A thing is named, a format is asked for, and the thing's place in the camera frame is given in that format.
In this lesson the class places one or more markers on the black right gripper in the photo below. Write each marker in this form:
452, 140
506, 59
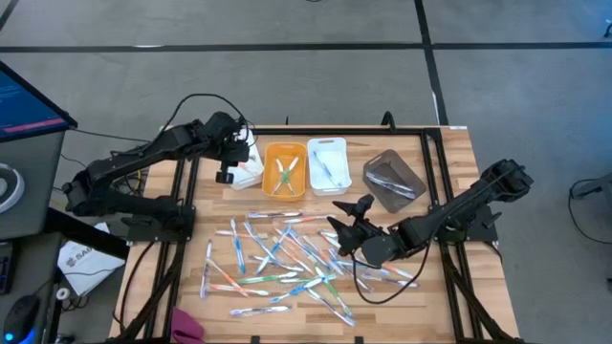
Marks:
378, 243

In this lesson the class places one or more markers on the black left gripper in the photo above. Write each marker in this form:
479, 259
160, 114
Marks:
236, 148

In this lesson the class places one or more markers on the purple toothbrush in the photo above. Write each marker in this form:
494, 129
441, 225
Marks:
327, 234
332, 309
363, 285
406, 283
205, 272
382, 179
404, 193
287, 266
259, 311
275, 215

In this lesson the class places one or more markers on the orange toothbrush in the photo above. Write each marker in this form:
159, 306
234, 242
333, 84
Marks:
227, 277
248, 168
239, 234
239, 289
311, 219
299, 260
325, 258
399, 271

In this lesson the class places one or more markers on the green toothbrush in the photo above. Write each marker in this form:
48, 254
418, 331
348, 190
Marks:
292, 167
268, 278
334, 292
282, 169
299, 280

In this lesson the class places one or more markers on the grey translucent plastic bin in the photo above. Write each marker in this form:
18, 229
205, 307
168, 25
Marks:
394, 203

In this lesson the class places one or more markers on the blue toothbrush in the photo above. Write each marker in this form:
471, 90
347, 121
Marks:
258, 241
238, 253
306, 246
296, 289
327, 169
346, 263
272, 249

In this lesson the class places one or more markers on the white plastic bin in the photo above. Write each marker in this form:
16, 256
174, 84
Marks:
334, 153
251, 180

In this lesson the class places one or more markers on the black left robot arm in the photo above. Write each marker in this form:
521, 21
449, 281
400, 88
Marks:
143, 148

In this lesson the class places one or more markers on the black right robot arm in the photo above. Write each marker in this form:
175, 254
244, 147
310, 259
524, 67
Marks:
468, 200

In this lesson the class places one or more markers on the orange plastic bin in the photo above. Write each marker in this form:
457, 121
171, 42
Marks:
270, 157

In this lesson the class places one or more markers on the white sticker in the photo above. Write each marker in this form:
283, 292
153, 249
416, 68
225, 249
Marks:
456, 127

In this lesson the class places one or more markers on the black desk beam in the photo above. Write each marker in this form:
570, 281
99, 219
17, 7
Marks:
86, 234

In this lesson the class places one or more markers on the maroon cloth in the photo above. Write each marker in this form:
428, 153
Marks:
184, 329

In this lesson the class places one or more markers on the grey desk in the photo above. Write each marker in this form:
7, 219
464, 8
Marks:
45, 157

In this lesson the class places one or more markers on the white printed booklet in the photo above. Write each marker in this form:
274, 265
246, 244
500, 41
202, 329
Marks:
86, 267

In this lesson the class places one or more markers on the computer monitor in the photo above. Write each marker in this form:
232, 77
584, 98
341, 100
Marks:
24, 105

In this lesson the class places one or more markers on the white tape roll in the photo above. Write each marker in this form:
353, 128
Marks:
62, 293

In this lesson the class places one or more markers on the white round device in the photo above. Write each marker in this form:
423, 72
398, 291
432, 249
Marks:
12, 191

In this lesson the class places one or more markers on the grey equipment base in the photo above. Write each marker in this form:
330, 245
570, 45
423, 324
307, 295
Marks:
593, 188

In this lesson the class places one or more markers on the black keyboard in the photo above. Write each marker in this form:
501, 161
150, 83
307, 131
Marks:
5, 267

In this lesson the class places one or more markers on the black computer mouse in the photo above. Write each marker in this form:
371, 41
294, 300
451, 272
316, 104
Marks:
19, 315

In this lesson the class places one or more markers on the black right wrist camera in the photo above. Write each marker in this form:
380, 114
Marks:
365, 201

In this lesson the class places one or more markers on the black frame clamp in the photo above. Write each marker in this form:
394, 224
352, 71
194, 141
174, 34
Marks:
388, 121

